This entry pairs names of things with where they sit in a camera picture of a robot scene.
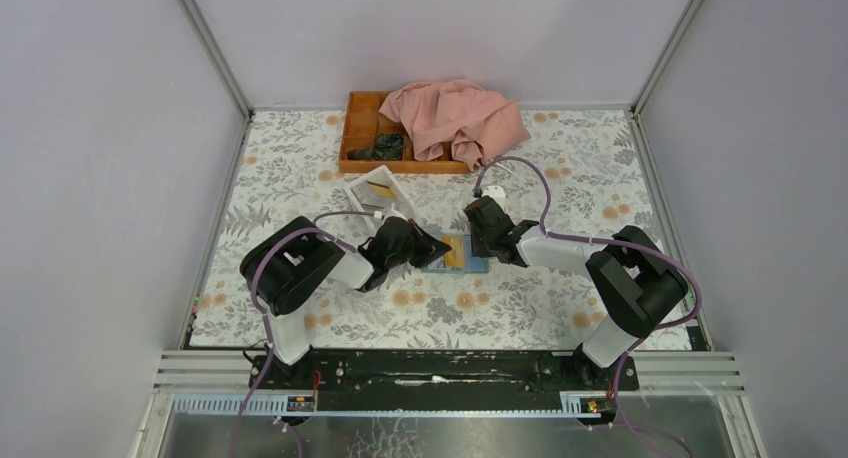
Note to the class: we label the dark green crumpled item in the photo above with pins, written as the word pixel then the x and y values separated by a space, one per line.
pixel 386 147

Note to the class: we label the gold VIP credit card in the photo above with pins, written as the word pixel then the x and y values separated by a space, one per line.
pixel 455 257

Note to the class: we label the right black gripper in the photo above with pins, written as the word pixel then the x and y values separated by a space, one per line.
pixel 477 249

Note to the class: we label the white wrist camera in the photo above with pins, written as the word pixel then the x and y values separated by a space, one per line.
pixel 390 212
pixel 495 192

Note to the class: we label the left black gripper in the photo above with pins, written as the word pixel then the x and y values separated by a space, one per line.
pixel 427 246

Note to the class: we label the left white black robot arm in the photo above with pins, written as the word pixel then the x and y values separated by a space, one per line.
pixel 284 271

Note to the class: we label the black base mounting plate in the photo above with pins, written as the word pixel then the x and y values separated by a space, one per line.
pixel 431 379

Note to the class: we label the white plastic card box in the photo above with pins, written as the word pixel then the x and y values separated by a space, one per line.
pixel 360 199

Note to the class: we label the pink cloth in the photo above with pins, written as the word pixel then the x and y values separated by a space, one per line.
pixel 458 117

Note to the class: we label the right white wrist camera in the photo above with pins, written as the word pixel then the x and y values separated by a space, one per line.
pixel 495 192

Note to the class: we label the green card holder wallet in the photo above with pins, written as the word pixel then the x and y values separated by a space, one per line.
pixel 473 264

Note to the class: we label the wooden compartment tray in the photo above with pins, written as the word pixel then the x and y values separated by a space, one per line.
pixel 363 123

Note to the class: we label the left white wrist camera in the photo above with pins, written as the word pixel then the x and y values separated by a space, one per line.
pixel 390 212

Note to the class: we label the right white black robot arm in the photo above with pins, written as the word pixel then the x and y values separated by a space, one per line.
pixel 638 285

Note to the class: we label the white slotted cable duct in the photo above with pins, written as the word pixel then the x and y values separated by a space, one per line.
pixel 302 406

